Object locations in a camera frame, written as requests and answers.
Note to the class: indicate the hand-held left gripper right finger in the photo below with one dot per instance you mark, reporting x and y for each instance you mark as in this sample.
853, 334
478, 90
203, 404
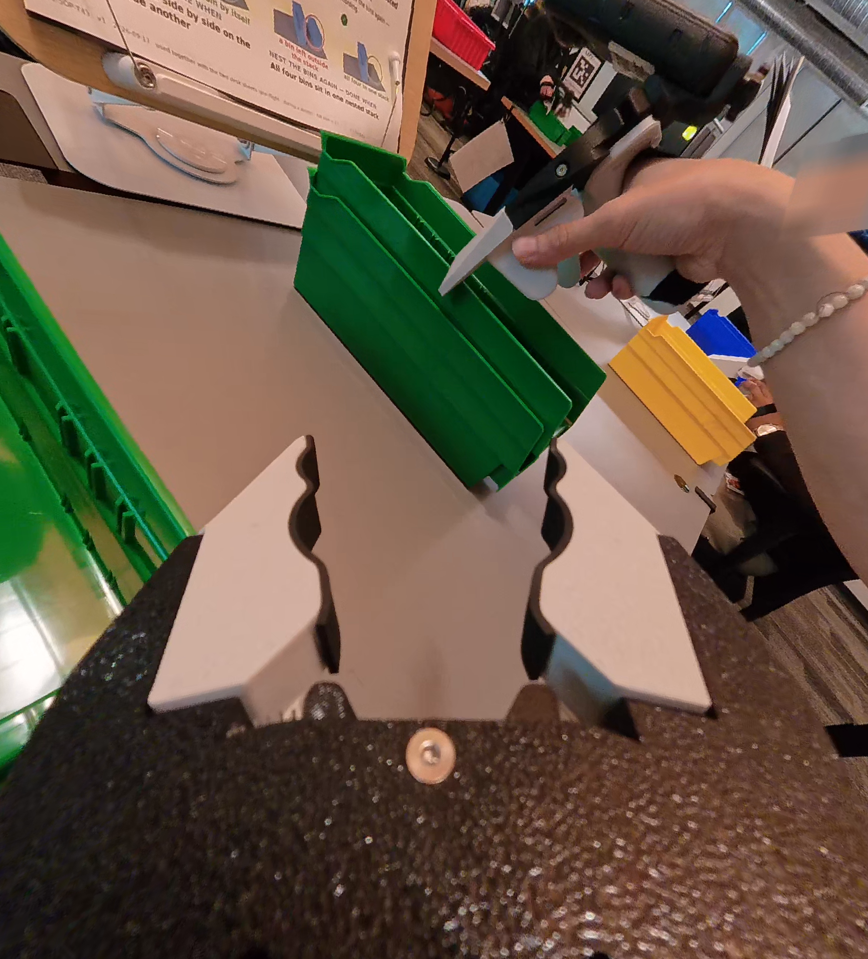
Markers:
621, 614

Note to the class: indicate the person's right forearm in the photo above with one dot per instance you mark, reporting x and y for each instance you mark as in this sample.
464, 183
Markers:
838, 449

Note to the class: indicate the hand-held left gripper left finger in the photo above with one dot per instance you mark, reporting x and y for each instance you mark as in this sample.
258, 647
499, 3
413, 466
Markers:
247, 614

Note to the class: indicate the printed marker board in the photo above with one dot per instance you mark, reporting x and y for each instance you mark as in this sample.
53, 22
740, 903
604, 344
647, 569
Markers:
585, 75

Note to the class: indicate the printed instruction sheet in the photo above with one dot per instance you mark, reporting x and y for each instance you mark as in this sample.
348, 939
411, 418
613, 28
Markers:
179, 45

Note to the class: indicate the blue plastic bin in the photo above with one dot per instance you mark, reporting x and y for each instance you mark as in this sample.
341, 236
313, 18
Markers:
722, 333

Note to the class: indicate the red ribbed object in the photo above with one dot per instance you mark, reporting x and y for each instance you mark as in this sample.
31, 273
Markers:
464, 34

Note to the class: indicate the person's right hand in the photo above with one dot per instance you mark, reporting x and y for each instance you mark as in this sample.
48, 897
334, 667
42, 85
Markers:
689, 210

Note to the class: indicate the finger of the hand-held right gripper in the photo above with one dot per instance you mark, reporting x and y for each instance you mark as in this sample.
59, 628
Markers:
479, 255

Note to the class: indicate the yellow box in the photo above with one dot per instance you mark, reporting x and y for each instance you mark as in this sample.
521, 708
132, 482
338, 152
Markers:
674, 382

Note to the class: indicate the grey desk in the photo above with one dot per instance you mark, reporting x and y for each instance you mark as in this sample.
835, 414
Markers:
179, 300

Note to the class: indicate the white clipboard stand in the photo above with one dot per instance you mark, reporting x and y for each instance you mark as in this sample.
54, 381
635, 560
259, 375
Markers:
67, 135

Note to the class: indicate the instruction sheet on wooden board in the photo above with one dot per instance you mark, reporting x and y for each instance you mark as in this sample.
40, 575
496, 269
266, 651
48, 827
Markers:
14, 30

